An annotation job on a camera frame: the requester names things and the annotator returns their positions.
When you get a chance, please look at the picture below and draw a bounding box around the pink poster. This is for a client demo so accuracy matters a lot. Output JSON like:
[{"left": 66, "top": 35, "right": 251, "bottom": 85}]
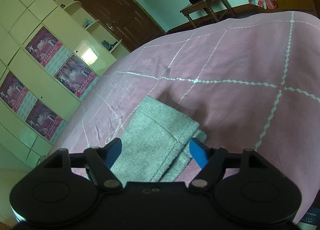
[
  {"left": 54, "top": 54, "right": 98, "bottom": 99},
  {"left": 25, "top": 100, "right": 63, "bottom": 141},
  {"left": 1, "top": 72, "right": 29, "bottom": 113},
  {"left": 25, "top": 26, "right": 63, "bottom": 67}
]

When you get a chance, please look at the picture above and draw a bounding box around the pink poster lower left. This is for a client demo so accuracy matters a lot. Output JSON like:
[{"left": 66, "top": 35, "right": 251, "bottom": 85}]
[{"left": 25, "top": 100, "right": 63, "bottom": 141}]

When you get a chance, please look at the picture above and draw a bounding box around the pink poster upper left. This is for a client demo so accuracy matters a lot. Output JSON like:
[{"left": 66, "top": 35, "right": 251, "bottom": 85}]
[{"left": 1, "top": 72, "right": 29, "bottom": 113}]

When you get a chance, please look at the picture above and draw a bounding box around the pink poster upper right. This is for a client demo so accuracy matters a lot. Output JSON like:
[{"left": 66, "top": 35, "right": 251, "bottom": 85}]
[{"left": 25, "top": 26, "right": 63, "bottom": 67}]

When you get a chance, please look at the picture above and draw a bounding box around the wooden chair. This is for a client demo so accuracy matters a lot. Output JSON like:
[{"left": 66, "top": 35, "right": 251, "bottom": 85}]
[{"left": 180, "top": 0, "right": 236, "bottom": 28}]

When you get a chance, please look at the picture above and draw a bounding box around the grey green pant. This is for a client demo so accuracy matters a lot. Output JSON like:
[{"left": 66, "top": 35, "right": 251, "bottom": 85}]
[{"left": 111, "top": 96, "right": 207, "bottom": 184}]

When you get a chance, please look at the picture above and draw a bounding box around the pale yellow wardrobe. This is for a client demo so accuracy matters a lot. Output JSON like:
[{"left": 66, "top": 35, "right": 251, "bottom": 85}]
[{"left": 1, "top": 0, "right": 129, "bottom": 167}]

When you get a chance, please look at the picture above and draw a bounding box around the pink quilted bedspread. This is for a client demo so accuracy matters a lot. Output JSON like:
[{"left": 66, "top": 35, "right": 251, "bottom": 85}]
[{"left": 53, "top": 12, "right": 319, "bottom": 221}]

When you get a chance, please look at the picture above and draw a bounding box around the pink poster lower right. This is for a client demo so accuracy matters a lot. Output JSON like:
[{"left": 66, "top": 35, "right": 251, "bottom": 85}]
[{"left": 54, "top": 54, "right": 98, "bottom": 99}]

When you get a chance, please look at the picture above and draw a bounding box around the brown wooden door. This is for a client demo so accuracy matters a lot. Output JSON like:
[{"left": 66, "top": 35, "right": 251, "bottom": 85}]
[{"left": 77, "top": 0, "right": 165, "bottom": 51}]

